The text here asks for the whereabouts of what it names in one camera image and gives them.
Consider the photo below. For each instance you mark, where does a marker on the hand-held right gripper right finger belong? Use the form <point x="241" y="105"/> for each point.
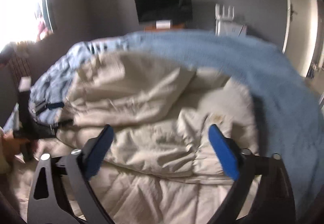
<point x="225" y="154"/>

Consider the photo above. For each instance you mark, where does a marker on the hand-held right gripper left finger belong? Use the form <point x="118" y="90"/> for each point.
<point x="100" y="153"/>

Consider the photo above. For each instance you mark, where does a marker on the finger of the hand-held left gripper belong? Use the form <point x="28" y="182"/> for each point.
<point x="63" y="124"/>
<point x="52" y="106"/>

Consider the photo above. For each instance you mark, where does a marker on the cream hooded puffer jacket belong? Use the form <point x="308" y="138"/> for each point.
<point x="141" y="117"/>

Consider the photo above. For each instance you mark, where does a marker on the person's left hand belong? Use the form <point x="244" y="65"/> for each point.
<point x="10" y="148"/>

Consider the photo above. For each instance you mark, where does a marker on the dark grid radiator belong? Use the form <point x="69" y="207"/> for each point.
<point x="20" y="64"/>

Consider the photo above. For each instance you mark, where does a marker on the pink soft toys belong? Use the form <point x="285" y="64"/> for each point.
<point x="43" y="27"/>

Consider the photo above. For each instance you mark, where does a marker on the blue fleece blanket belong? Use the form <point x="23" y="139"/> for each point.
<point x="273" y="74"/>

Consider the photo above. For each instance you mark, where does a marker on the window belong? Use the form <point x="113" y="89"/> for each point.
<point x="17" y="3"/>

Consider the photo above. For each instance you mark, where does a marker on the white cardboard box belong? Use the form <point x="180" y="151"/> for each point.
<point x="231" y="27"/>

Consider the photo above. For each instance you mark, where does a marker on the wooden desk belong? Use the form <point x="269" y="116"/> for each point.
<point x="178" y="26"/>

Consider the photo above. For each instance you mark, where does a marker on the small white box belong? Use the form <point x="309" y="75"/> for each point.
<point x="163" y="24"/>

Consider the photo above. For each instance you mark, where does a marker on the white router with antennas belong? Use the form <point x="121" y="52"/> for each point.
<point x="225" y="12"/>

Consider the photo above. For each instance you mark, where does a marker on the black monitor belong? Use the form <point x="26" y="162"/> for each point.
<point x="163" y="6"/>

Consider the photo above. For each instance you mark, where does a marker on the white door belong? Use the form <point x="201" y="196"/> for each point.
<point x="301" y="18"/>

